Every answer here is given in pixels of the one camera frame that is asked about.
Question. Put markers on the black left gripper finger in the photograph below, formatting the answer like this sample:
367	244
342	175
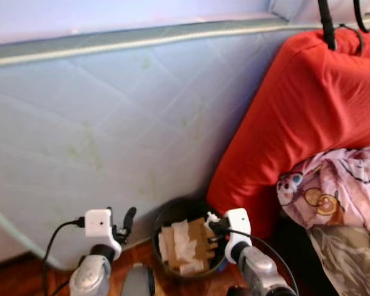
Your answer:
109	211
129	217

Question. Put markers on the small white paper scrap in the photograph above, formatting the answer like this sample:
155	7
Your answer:
212	217

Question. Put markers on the pink cartoon print blanket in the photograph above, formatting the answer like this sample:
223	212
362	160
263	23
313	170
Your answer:
339	185

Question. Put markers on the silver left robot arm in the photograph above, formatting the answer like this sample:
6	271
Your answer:
89	277

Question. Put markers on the brown cardboard piece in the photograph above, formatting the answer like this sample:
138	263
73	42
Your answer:
203	237

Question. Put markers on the white crumpled paper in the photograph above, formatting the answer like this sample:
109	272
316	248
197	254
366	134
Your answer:
185	246

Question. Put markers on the black round waste bin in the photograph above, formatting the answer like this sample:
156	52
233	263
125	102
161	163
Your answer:
172	213

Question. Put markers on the grey robot left leg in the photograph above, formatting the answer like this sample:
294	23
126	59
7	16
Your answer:
137	283

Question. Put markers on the beige floral bed sheet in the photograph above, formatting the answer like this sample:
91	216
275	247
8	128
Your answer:
348	259

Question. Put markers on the red covered mattress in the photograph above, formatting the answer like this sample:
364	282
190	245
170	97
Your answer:
308	123

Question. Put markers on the black pole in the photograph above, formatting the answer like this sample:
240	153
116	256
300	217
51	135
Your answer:
325	24

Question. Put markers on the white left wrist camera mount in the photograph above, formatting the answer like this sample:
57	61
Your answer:
98	223

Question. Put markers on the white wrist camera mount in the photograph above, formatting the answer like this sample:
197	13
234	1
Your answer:
237	222
98	223

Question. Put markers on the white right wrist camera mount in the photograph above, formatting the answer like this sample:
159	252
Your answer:
237	222

